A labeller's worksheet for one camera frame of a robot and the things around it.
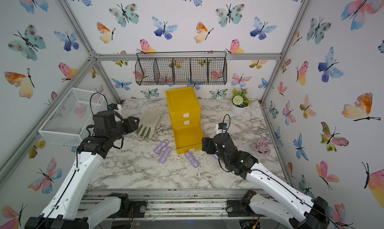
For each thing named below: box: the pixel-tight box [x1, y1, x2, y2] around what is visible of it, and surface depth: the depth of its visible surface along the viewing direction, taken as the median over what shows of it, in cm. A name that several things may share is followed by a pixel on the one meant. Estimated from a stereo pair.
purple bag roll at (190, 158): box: [185, 151, 200, 169], surface depth 91 cm
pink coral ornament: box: [254, 139, 272, 157], surface depth 86 cm
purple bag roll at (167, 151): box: [159, 146, 173, 164], surface depth 93 cm
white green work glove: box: [135, 108, 164, 139], surface depth 109 cm
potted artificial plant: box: [231, 87, 250, 116], surface depth 106 cm
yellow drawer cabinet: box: [165, 86, 204, 155], surface depth 95 cm
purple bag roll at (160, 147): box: [154, 139, 170, 155], surface depth 96 cm
